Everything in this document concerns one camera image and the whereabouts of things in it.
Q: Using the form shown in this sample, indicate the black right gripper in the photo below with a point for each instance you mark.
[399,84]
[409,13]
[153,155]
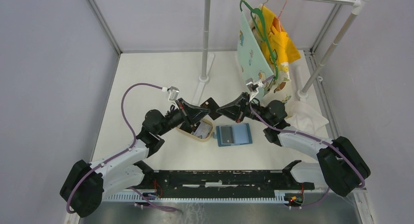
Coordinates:
[231,112]

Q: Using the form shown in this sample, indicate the white crumpled cloth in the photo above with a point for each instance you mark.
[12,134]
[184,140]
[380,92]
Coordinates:
[305,118]

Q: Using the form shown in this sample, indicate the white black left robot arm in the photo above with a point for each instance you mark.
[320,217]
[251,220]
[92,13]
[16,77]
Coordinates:
[87,184]

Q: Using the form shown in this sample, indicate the silver white clothes rack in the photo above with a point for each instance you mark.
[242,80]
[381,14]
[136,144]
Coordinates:
[300,93]

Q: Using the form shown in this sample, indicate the grey credit card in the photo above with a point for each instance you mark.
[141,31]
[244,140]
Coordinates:
[226,134]

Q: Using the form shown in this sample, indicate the green clothes hanger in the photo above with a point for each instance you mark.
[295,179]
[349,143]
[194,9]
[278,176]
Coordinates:
[252,14]

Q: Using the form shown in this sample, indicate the yellow child shirt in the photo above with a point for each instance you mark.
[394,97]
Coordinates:
[274,41]

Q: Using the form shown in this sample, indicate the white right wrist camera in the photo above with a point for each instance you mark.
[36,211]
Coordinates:
[253,87]

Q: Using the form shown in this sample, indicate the beige oval card tray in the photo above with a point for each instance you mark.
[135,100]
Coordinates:
[202,131]

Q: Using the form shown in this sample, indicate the white slotted cable duct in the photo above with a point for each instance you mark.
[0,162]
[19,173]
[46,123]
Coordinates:
[131,196]

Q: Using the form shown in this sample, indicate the mint cartoon print cloth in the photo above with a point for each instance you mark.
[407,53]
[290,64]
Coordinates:
[253,65]

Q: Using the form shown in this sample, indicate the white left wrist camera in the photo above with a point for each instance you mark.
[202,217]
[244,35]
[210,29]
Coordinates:
[173,93]

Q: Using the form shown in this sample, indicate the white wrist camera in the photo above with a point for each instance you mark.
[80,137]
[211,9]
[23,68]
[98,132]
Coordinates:
[253,87]
[173,93]

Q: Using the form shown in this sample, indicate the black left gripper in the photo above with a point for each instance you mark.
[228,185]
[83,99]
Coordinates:
[195,113]

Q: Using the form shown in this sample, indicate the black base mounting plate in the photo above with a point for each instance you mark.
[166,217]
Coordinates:
[221,184]

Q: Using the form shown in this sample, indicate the white cartoon print garment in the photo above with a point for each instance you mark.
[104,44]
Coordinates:
[279,89]

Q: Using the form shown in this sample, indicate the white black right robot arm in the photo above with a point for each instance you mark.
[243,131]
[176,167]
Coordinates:
[341,166]

